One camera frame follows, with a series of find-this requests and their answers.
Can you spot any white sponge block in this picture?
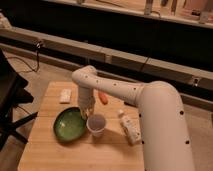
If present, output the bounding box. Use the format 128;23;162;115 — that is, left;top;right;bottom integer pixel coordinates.
59;89;71;103

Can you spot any white paper cup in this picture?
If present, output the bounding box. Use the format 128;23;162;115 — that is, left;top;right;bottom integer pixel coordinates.
86;114;106;137

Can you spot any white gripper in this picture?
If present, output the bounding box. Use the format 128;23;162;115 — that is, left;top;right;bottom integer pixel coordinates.
78;86;95;118

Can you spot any white plastic bottle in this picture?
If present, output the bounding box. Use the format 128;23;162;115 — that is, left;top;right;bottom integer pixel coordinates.
118;110;140;145

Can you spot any orange carrot toy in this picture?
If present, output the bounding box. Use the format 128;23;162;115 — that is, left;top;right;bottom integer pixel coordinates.
98;92;108;105

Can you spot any black chair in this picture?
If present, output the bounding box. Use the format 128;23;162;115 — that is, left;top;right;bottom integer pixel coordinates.
0;49;37;151

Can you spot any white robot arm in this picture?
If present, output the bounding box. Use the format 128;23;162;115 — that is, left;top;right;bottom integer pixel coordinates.
72;65;195;171

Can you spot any green ceramic bowl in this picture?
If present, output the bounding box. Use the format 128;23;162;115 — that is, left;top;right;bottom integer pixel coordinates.
53;107;86;143

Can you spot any black cable on floor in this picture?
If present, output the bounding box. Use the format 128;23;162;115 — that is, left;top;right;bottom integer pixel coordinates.
5;40;44;74

